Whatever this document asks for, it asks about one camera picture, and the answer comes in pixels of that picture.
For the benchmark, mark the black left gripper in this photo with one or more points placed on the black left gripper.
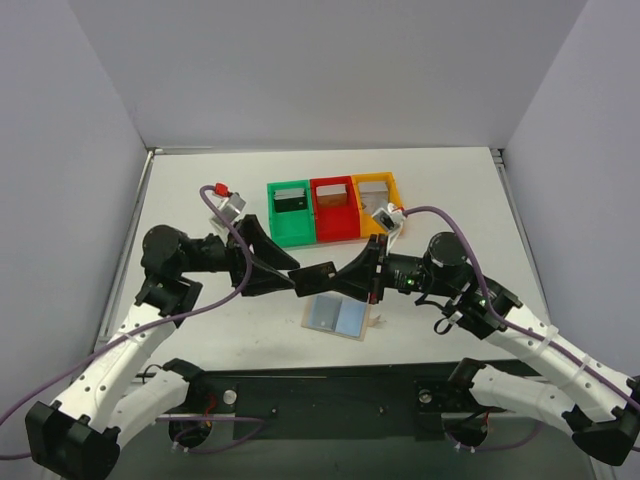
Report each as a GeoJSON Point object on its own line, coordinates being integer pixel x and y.
{"type": "Point", "coordinates": [238, 258]}

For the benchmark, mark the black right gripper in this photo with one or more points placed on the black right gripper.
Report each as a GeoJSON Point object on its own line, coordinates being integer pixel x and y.
{"type": "Point", "coordinates": [376, 270]}

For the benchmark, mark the beige leather card holder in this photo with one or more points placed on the beige leather card holder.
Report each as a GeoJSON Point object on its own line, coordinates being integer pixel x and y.
{"type": "Point", "coordinates": [339, 316]}

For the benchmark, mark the black credit card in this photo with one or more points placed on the black credit card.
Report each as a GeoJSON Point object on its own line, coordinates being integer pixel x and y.
{"type": "Point", "coordinates": [313, 280]}

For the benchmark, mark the grey credit card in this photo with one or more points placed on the grey credit card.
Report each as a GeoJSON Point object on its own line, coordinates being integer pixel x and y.
{"type": "Point", "coordinates": [324, 313]}

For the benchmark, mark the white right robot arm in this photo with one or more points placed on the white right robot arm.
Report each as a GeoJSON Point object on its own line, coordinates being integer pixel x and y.
{"type": "Point", "coordinates": [597, 406]}

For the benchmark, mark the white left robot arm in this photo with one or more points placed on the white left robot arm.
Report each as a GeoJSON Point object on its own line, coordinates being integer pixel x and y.
{"type": "Point", "coordinates": [81, 434]}

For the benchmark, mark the black cards in green bin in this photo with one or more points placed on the black cards in green bin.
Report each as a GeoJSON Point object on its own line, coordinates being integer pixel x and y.
{"type": "Point", "coordinates": [290, 199]}

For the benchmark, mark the cards in yellow bin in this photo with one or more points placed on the cards in yellow bin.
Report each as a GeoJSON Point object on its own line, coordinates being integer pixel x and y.
{"type": "Point", "coordinates": [373, 195]}

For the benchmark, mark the cards in red bin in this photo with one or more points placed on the cards in red bin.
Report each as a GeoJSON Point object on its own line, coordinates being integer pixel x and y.
{"type": "Point", "coordinates": [332, 196]}

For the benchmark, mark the yellow plastic bin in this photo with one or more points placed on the yellow plastic bin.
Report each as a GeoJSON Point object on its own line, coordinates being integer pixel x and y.
{"type": "Point", "coordinates": [367, 225]}

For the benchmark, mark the green plastic bin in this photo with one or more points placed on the green plastic bin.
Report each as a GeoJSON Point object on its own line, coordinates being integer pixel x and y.
{"type": "Point", "coordinates": [292, 229]}

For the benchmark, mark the red plastic bin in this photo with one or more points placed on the red plastic bin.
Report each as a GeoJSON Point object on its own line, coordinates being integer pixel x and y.
{"type": "Point", "coordinates": [340, 223]}

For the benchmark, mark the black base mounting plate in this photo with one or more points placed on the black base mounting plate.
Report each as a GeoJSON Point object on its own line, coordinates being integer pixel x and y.
{"type": "Point", "coordinates": [336, 403]}

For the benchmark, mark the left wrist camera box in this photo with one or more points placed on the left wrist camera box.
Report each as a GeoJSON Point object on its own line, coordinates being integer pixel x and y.
{"type": "Point", "coordinates": [229, 210]}

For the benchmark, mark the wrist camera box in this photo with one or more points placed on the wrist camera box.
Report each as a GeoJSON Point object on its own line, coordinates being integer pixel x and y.
{"type": "Point", "coordinates": [229, 210]}
{"type": "Point", "coordinates": [390, 218]}

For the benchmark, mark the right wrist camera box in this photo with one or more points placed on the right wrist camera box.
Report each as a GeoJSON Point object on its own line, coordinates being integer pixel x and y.
{"type": "Point", "coordinates": [390, 218]}

